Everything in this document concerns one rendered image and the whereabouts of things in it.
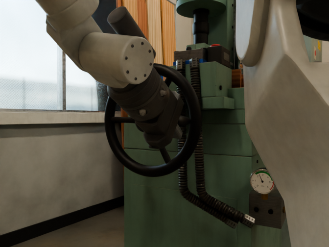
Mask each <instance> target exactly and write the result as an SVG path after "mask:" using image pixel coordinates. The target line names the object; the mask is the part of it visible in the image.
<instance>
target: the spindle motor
mask: <svg viewBox="0 0 329 247"><path fill-rule="evenodd" d="M199 8H205V9H208V10H209V11H210V14H209V15H208V18H209V17H214V16H217V15H220V14H222V13H223V12H224V11H225V10H226V0H176V11H177V13H178V14H179V15H181V16H184V17H187V18H194V16H193V15H192V12H193V10H195V9H199Z"/></svg>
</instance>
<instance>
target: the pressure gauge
mask: <svg viewBox="0 0 329 247"><path fill-rule="evenodd" d="M260 177H261V178H260ZM261 179H262V180H263V181H264V182H263V183H262V182H261ZM250 185H251V187H252V189H253V190H254V191H255V192H257V193H259V194H261V199H263V200H267V199H268V194H269V193H271V192H272V191H273V190H274V189H275V187H276V185H275V183H274V181H273V180H272V178H271V176H270V174H269V172H268V170H267V169H266V168H259V169H257V170H255V171H254V172H252V174H251V176H250Z"/></svg>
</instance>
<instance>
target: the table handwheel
mask: <svg viewBox="0 0 329 247"><path fill-rule="evenodd" d="M153 67H154V68H155V69H156V71H157V72H158V74H159V75H161V76H164V77H166V79H165V81H164V82H165V83H166V85H167V86H168V87H169V86H170V84H171V82H173V83H175V84H176V85H177V86H178V88H179V89H180V90H181V92H182V93H183V95H184V97H185V99H186V101H187V104H188V109H189V117H190V120H191V122H190V124H189V132H188V137H187V139H186V142H185V144H184V146H183V147H182V149H181V151H180V152H179V153H178V154H177V155H176V156H175V157H174V158H173V159H172V160H171V159H170V157H169V155H168V153H167V151H166V149H165V147H164V148H160V149H159V150H160V152H161V155H162V157H163V159H164V161H165V164H162V165H158V166H147V165H143V164H140V163H138V162H136V161H135V160H133V159H132V158H131V157H130V156H129V155H128V154H127V153H126V152H125V151H124V149H123V148H122V146H121V145H120V143H119V140H118V137H117V134H116V129H115V123H133V124H136V123H135V120H134V119H132V118H131V117H115V110H116V106H117V103H116V102H115V101H114V100H113V99H112V98H111V97H110V96H109V97H108V100H107V103H106V108H105V115H104V123H105V132H106V136H107V140H108V143H109V145H110V148H111V150H112V151H113V153H114V155H115V156H116V158H117V159H118V160H119V161H120V163H121V164H122V165H124V166H125V167H126V168H127V169H129V170H131V171H132V172H134V173H137V174H139V175H142V176H147V177H159V176H164V175H168V174H170V173H172V172H174V171H176V170H178V169H179V168H180V167H182V166H183V165H184V164H185V163H186V162H187V161H188V160H189V158H190V157H191V156H192V154H193V152H194V150H195V149H196V146H197V144H198V141H199V138H200V134H201V127H202V113H201V107H200V103H199V100H198V97H197V94H196V92H195V90H194V88H193V87H192V85H191V84H190V83H189V81H188V80H187V79H186V78H185V77H184V76H183V75H182V74H181V73H180V72H178V71H177V70H175V69H174V68H172V67H169V66H167V65H163V64H158V63H154V64H153ZM136 127H137V129H138V130H139V131H141V132H144V131H143V130H142V129H141V128H140V127H139V126H138V125H137V124H136Z"/></svg>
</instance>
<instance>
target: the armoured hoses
mask: <svg viewBox="0 0 329 247"><path fill-rule="evenodd" d="M185 68H186V62H185V60H183V59H178V60H176V70H177V71H178V72H180V73H181V74H182V75H183V76H185ZM189 68H190V72H191V73H190V75H191V76H190V77H191V85H192V87H193V88H194V90H195V92H196V94H197V97H198V100H199V103H200V107H201V102H200V101H201V100H200V99H201V98H200V96H201V95H200V94H201V93H200V78H199V76H200V75H199V74H200V73H199V58H191V59H190V60H189ZM177 94H180V95H181V99H182V101H183V102H184V106H183V109H182V112H181V114H180V116H185V117H186V103H185V102H186V101H185V100H186V99H185V97H184V95H183V93H182V92H181V90H180V89H179V88H178V86H177ZM180 129H181V130H182V132H183V134H182V137H181V139H178V153H179V152H180V151H181V149H182V147H183V146H184V144H185V142H186V138H187V137H186V136H187V135H186V131H187V130H186V125H185V126H182V127H180ZM202 131H203V130H202V128H201V134H200V138H199V141H198V144H197V146H196V149H195V151H194V152H195V154H194V155H195V156H194V157H195V165H196V166H195V170H196V171H195V172H196V174H195V175H196V191H197V194H198V196H199V197H198V196H196V195H194V194H192V193H191V192H190V191H189V190H188V185H187V183H188V182H187V181H188V180H187V178H188V177H187V162H186V163H185V164H184V165H183V166H182V167H180V168H179V169H178V171H179V172H178V173H179V175H178V176H179V177H178V178H179V190H180V193H181V195H182V196H183V197H184V198H185V199H186V200H188V201H189V202H191V203H193V204H195V206H197V207H199V208H201V209H202V210H204V211H206V212H208V213H209V214H211V215H213V216H214V217H215V218H218V220H220V221H222V222H224V223H225V224H226V225H228V226H230V227H231V228H233V229H235V228H236V226H237V224H238V222H240V223H242V224H243V225H245V226H247V227H249V228H252V227H253V225H254V223H255V219H254V218H252V217H250V216H248V215H247V214H243V212H240V211H238V210H236V209H235V208H233V207H231V206H229V205H228V204H225V203H224V202H221V201H219V200H218V199H216V198H214V197H212V196H210V195H208V193H207V192H206V189H205V179H204V178H205V176H204V175H205V174H204V172H205V171H204V158H203V157H204V156H203V154H204V153H203V140H202V139H203V138H202V137H203V135H202V134H203V133H202Z"/></svg>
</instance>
